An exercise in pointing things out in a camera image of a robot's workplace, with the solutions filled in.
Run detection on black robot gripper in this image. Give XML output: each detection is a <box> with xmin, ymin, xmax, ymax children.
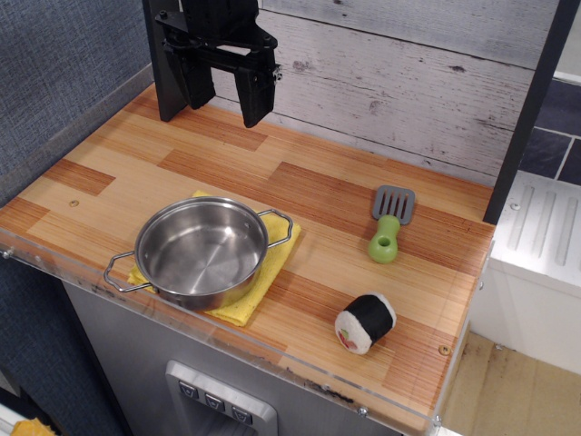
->
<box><xmin>155</xmin><ymin>1</ymin><xmax>281</xmax><ymax>128</ymax></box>

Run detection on silver steel pot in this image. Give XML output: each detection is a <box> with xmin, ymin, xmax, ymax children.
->
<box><xmin>103</xmin><ymin>195</ymin><xmax>294</xmax><ymax>312</ymax></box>

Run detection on plush sushi roll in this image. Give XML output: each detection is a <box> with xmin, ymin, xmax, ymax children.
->
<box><xmin>334</xmin><ymin>292</ymin><xmax>397</xmax><ymax>355</ymax></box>

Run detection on yellow folded cloth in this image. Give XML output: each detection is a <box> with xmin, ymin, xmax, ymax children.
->
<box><xmin>126</xmin><ymin>189</ymin><xmax>302</xmax><ymax>328</ymax></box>

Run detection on grey green toy spatula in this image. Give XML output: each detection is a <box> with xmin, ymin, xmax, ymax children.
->
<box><xmin>368</xmin><ymin>185</ymin><xmax>416</xmax><ymax>264</ymax></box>

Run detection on clear acrylic front guard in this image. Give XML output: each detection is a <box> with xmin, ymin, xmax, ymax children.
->
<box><xmin>0</xmin><ymin>228</ymin><xmax>444</xmax><ymax>432</ymax></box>

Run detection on silver dispenser button panel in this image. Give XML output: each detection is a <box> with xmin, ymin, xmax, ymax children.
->
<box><xmin>165</xmin><ymin>360</ymin><xmax>279</xmax><ymax>435</ymax></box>

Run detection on white ridged side cabinet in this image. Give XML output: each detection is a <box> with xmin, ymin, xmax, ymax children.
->
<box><xmin>468</xmin><ymin>172</ymin><xmax>580</xmax><ymax>373</ymax></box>

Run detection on yellow object bottom corner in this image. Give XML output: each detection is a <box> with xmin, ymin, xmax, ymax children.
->
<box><xmin>10</xmin><ymin>419</ymin><xmax>56</xmax><ymax>436</ymax></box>

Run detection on black right frame post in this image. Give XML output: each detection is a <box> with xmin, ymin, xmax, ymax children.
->
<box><xmin>483</xmin><ymin>0</ymin><xmax>580</xmax><ymax>224</ymax></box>

